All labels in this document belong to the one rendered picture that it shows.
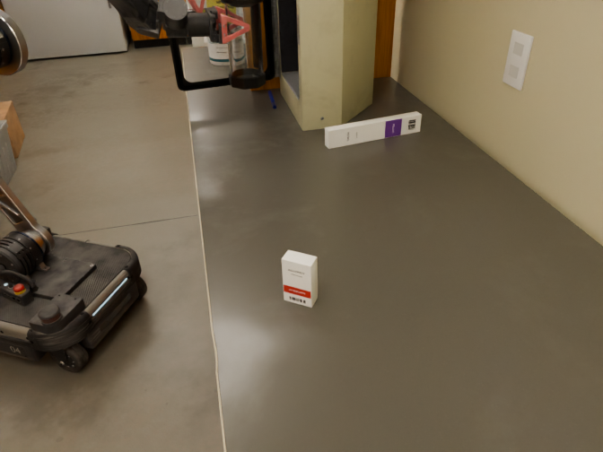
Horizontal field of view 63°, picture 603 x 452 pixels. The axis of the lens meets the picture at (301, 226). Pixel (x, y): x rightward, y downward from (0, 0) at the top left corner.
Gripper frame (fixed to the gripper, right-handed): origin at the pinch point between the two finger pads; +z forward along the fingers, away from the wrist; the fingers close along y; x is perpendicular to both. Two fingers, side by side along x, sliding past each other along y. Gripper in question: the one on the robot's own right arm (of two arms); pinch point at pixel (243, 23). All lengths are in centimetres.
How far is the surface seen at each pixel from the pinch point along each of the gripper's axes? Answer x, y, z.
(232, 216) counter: 27, -51, -12
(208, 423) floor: 121, -30, -22
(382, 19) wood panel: 4, 21, 49
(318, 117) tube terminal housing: 21.2, -14.7, 17.3
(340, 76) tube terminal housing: 10.6, -15.0, 22.5
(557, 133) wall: 11, -59, 53
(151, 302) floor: 122, 37, -39
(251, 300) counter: 27, -77, -13
